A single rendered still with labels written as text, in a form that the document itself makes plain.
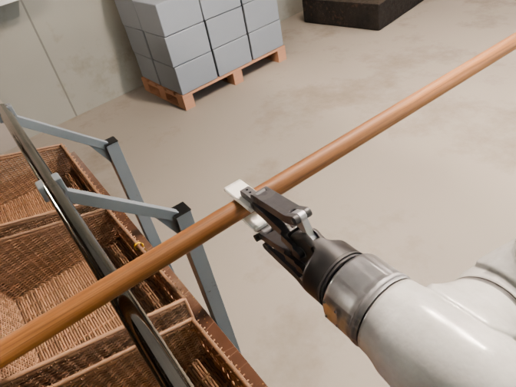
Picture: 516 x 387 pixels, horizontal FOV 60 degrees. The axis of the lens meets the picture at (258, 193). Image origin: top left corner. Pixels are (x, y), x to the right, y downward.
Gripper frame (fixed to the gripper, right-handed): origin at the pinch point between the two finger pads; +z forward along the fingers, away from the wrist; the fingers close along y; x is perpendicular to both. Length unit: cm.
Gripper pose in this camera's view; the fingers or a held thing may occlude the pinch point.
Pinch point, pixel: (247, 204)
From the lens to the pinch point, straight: 64.6
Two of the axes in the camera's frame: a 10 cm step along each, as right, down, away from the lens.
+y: 1.7, 7.7, 6.1
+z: -5.8, -4.2, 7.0
